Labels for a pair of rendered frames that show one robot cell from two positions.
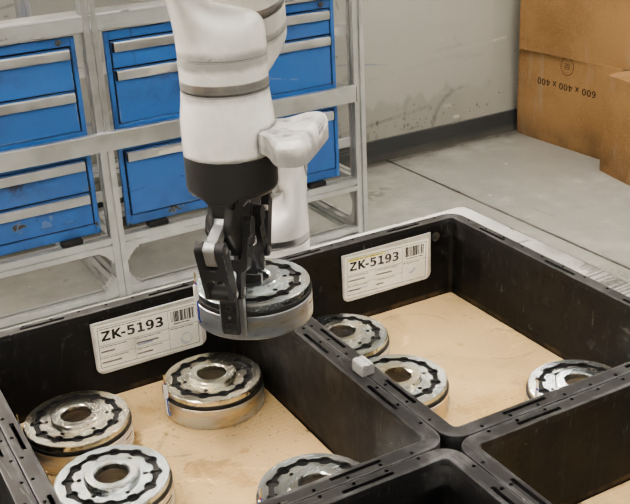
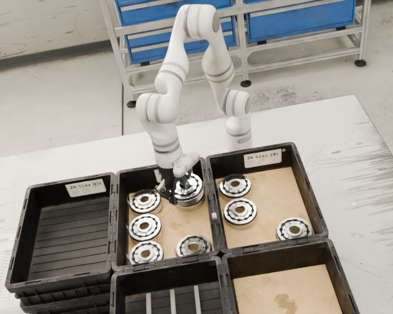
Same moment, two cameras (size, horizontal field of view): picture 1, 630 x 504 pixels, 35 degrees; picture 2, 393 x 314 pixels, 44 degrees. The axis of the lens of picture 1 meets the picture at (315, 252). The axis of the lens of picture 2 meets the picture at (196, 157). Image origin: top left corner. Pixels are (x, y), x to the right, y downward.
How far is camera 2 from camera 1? 79 cm
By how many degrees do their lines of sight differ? 31
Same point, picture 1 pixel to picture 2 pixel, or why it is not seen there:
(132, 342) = not seen: hidden behind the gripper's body
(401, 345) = (257, 189)
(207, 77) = (156, 147)
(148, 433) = (165, 207)
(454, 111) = not seen: outside the picture
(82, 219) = (228, 40)
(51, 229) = not seen: hidden behind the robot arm
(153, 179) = (261, 24)
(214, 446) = (181, 218)
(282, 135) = (178, 165)
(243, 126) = (167, 161)
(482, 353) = (281, 200)
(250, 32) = (168, 138)
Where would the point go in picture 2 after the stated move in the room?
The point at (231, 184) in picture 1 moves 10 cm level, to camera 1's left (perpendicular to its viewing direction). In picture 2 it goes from (165, 172) to (133, 166)
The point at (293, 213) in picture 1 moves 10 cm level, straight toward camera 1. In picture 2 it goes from (240, 126) to (231, 145)
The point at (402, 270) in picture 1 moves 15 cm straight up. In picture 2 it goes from (269, 159) to (267, 125)
